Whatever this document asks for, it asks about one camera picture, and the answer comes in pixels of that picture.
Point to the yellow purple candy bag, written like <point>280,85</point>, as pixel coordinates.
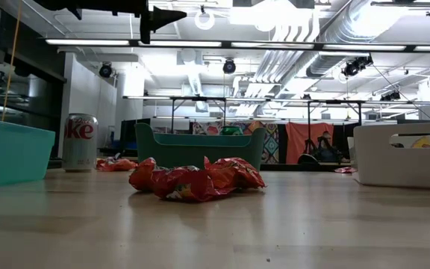
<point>427,142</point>

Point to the colourful patterned cloth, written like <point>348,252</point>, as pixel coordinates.
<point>273,143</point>

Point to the silver Diet Coke can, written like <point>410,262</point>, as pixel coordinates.
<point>80,149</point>

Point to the long background light bar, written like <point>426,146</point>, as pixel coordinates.
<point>144,97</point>

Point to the black background stand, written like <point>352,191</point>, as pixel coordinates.
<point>310,147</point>

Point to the orange hanging cloth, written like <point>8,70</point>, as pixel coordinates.
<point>297,138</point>

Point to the silver ventilation duct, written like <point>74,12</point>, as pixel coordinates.
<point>349,22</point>

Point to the black ceiling spot lamp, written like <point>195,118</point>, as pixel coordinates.
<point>105,70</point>
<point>229,66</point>

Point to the black domed object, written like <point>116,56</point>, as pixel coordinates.
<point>307,160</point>

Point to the white plastic bin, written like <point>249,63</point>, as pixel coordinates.
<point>379,160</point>

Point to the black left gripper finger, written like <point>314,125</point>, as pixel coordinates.
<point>162,16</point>

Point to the red Skittles candy bag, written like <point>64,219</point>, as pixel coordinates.
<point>345,170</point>
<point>189,185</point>

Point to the black ceiling track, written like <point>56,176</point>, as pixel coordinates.
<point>401,3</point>

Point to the orange-red candy bag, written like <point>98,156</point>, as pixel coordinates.
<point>237,172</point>

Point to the turquoise plastic bin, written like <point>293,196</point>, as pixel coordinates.
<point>9,153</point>

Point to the black frame table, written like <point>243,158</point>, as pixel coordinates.
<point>334,101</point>
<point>200,99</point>

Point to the black overhead light bar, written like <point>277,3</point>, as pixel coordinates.
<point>179,43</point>

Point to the black computer monitor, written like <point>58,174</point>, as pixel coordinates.
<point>127,134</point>

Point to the black spot lamp cluster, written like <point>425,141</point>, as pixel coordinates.
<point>353,68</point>

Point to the person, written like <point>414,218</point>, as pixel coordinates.
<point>328,149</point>

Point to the dark green plastic bin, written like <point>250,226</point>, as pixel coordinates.
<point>185,151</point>

